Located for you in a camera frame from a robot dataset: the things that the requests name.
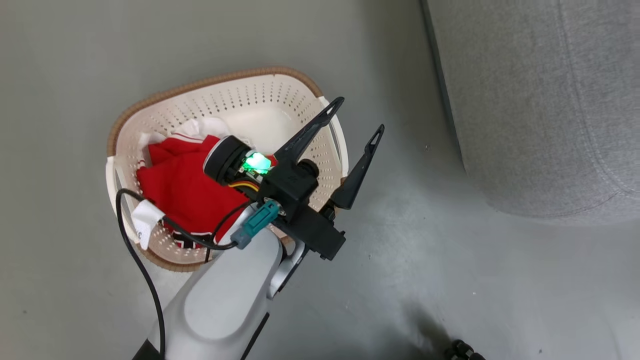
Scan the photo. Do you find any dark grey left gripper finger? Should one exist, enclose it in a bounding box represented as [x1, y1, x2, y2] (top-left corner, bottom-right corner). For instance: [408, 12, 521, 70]
[273, 97, 345, 169]
[330, 124, 386, 210]

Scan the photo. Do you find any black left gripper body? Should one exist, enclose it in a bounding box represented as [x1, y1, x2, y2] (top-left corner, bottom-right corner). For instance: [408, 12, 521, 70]
[241, 149, 322, 217]

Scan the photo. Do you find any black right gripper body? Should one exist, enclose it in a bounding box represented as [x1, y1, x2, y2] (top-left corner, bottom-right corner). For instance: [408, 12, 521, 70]
[444, 339, 486, 360]

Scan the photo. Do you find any red and white garment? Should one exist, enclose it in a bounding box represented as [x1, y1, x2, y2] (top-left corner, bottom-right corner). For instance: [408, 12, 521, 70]
[136, 117, 278, 251]

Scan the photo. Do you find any grey fabric sofa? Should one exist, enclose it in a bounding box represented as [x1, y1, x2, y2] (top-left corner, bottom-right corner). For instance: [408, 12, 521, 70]
[420, 0, 640, 224]

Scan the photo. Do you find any cream perforated laundry basket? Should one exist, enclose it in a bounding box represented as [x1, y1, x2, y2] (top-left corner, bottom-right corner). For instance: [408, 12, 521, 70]
[105, 66, 350, 274]

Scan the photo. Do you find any teal cable connector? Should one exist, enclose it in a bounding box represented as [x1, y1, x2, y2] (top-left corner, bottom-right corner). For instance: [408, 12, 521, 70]
[231, 201, 279, 250]

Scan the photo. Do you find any white cable tag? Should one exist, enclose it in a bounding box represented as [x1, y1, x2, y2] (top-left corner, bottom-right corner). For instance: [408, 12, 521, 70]
[130, 200, 166, 251]

